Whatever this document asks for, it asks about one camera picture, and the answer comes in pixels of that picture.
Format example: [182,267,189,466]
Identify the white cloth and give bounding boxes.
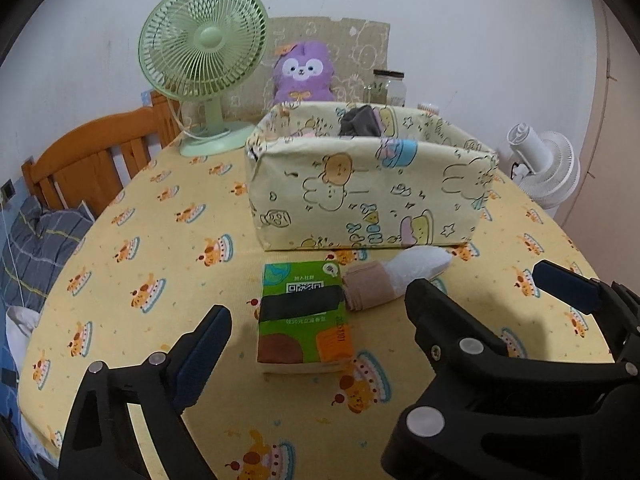
[5,305,41,351]

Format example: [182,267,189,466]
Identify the printed fabric storage box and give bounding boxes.
[244,100,500,252]

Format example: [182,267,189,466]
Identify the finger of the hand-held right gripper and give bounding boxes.
[531,260,640,377]

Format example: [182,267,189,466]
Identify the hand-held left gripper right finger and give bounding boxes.
[380,278,640,480]

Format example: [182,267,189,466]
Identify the grey plaid pillow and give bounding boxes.
[0,195,96,311]

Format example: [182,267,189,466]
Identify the glass jar with lid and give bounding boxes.
[364,70,406,108]

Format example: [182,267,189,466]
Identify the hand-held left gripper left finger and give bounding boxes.
[57,305,233,480]

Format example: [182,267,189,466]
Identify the dark brown cloth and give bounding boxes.
[339,105,383,137]

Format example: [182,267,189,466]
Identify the white fan cable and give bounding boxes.
[167,100,201,143]

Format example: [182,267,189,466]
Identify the white standing fan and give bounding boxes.
[506,122,582,209]

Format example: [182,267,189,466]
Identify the beige door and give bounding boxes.
[552,0,640,251]

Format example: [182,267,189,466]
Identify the blue bedsheet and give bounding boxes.
[0,310,23,441]

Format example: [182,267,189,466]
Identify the white sock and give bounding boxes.
[385,247,452,297]

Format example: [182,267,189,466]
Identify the printed cardboard sheet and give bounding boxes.
[227,16,391,121]

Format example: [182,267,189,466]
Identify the beige sock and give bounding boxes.
[344,263,401,312]

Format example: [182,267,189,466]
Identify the purple plush toy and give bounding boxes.
[272,42,336,106]

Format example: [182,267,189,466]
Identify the green desk fan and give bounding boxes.
[138,0,269,157]

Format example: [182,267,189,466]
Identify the green tissue packet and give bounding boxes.
[256,260,355,376]

